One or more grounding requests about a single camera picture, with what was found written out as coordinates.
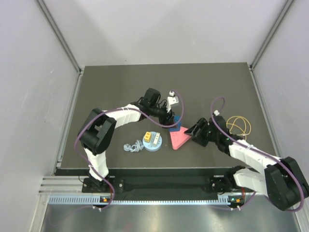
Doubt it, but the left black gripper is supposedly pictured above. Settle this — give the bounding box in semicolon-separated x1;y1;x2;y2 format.
150;103;177;130

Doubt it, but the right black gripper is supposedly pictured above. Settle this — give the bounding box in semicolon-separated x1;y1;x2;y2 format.
185;117;219;147

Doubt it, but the blue cube plug adapter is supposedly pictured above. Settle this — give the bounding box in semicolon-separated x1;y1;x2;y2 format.
169;115;182;132

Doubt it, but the pink triangular power strip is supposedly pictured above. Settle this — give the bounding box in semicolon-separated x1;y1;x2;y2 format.
169;127;191;150

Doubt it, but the white square charger plug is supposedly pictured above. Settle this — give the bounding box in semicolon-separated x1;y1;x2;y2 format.
153;132;161;146

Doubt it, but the yellow plug adapter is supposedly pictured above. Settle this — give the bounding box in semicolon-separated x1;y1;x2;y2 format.
143;131;152;143

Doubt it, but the light blue round socket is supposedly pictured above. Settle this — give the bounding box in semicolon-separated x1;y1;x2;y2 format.
142;131;162;152

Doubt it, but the light blue socket cord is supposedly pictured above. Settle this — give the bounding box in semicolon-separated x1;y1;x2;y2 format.
123;140;144;153

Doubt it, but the yellow cable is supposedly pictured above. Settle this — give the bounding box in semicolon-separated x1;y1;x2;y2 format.
226;116;252;141

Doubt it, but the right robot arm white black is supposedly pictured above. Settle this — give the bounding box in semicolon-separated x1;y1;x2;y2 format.
184;115;309;211

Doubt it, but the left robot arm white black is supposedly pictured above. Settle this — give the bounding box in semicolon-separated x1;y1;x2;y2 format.
77;88;179;192

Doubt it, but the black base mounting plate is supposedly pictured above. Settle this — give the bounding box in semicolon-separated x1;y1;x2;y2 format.
82;168;256;195

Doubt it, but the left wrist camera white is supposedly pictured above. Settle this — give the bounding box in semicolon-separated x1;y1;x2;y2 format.
166;90;179;113

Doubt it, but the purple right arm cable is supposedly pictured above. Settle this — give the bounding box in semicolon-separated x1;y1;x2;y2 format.
210;96;305;213

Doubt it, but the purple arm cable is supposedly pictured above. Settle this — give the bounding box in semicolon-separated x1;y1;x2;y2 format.
210;96;305;213
73;90;185;211

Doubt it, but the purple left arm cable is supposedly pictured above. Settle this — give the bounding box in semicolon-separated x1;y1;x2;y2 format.
73;90;185;211

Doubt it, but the grey slotted cable duct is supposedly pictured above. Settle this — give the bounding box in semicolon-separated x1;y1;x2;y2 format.
48;195;244;205

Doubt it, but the left aluminium frame post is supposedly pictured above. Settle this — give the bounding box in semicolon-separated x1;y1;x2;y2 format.
35;0;82;74

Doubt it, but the aluminium frame post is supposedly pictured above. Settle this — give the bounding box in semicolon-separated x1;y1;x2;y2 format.
35;0;82;74
248;0;295;72

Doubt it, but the right aluminium frame post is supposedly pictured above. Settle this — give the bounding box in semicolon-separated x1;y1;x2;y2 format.
248;0;295;72

